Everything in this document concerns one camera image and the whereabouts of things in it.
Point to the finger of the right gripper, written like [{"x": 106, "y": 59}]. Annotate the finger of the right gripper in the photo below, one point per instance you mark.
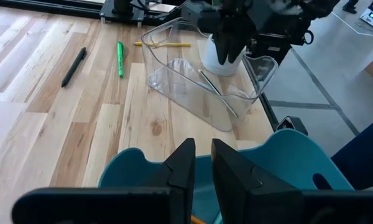
[
  {"x": 222, "y": 37},
  {"x": 237, "y": 34}
]

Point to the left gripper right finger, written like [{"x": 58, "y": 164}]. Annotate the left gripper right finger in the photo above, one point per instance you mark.
[{"x": 236, "y": 193}]

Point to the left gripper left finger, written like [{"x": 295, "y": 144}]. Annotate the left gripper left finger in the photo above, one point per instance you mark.
[{"x": 181, "y": 180}]

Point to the orange pencil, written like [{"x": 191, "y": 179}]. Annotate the orange pencil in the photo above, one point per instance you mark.
[{"x": 197, "y": 220}]

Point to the yellow pencil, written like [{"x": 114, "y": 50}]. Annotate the yellow pencil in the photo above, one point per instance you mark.
[{"x": 174, "y": 44}]

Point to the dark striped pencil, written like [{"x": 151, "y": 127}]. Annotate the dark striped pencil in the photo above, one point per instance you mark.
[{"x": 217, "y": 92}]

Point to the teal plastic bin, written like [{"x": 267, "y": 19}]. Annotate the teal plastic bin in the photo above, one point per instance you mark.
[{"x": 283, "y": 155}]

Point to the green highlighter pen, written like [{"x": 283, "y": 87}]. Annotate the green highlighter pen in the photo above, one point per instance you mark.
[{"x": 120, "y": 59}]

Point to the black pen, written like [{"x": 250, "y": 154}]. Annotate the black pen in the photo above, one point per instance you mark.
[{"x": 74, "y": 67}]

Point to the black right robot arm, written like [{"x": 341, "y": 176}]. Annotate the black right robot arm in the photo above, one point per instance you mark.
[{"x": 279, "y": 31}]

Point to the teal potted plant white pot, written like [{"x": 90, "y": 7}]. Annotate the teal potted plant white pot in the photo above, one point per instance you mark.
[{"x": 217, "y": 68}]

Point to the clear plastic bin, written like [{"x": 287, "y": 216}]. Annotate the clear plastic bin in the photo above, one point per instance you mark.
[{"x": 186, "y": 93}]

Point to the dark blue object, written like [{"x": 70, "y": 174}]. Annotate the dark blue object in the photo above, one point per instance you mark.
[{"x": 366, "y": 149}]

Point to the black table-level camera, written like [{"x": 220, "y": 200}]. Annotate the black table-level camera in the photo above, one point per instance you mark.
[{"x": 293, "y": 124}]

